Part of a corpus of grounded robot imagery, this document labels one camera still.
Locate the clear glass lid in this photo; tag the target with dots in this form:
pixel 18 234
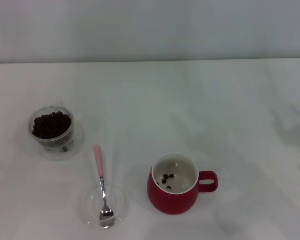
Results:
pixel 120 200

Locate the red mug white inside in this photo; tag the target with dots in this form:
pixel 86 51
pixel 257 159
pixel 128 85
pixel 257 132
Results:
pixel 170 205

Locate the pile of coffee beans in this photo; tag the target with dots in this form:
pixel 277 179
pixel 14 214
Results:
pixel 51 126

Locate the clear glass cup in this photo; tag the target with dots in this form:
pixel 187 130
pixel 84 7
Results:
pixel 52 151

